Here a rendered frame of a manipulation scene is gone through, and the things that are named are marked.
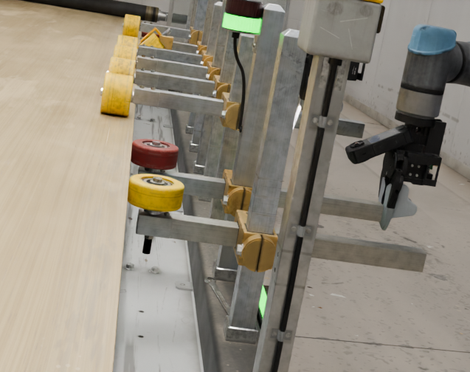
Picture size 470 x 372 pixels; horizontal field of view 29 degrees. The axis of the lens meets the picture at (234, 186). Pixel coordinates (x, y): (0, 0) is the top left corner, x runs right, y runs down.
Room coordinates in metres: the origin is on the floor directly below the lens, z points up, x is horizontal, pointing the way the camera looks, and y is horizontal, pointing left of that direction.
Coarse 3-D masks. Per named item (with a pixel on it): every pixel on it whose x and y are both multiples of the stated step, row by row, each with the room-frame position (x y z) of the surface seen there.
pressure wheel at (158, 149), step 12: (132, 144) 1.52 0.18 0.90; (144, 144) 1.51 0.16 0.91; (156, 144) 1.52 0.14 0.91; (168, 144) 1.55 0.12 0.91; (132, 156) 1.51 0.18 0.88; (144, 156) 1.49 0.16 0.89; (156, 156) 1.49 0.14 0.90; (168, 156) 1.50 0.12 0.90; (156, 168) 1.49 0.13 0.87; (168, 168) 1.50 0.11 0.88
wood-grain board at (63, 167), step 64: (0, 0) 3.83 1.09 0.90; (0, 64) 2.14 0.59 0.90; (64, 64) 2.32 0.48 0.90; (0, 128) 1.47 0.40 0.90; (64, 128) 1.55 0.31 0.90; (128, 128) 1.65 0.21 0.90; (0, 192) 1.11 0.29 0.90; (64, 192) 1.16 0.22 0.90; (0, 256) 0.88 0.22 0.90; (64, 256) 0.92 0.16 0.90; (0, 320) 0.73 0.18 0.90; (64, 320) 0.75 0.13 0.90
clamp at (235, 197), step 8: (224, 176) 1.56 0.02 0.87; (232, 184) 1.49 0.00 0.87; (224, 192) 1.52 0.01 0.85; (232, 192) 1.47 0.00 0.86; (240, 192) 1.46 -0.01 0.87; (248, 192) 1.47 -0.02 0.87; (224, 200) 1.47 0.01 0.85; (232, 200) 1.46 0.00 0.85; (240, 200) 1.46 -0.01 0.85; (248, 200) 1.47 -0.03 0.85; (224, 208) 1.48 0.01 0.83; (232, 208) 1.46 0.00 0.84; (240, 208) 1.46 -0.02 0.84; (248, 208) 1.47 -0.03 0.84
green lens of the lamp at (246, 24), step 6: (228, 18) 1.48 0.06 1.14; (234, 18) 1.47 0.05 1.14; (240, 18) 1.47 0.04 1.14; (246, 18) 1.47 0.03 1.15; (252, 18) 1.48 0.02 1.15; (222, 24) 1.50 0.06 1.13; (228, 24) 1.48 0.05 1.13; (234, 24) 1.47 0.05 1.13; (240, 24) 1.47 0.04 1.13; (246, 24) 1.47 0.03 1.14; (252, 24) 1.48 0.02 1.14; (258, 24) 1.49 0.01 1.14; (240, 30) 1.47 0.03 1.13; (246, 30) 1.47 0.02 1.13; (252, 30) 1.48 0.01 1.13; (258, 30) 1.50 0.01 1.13
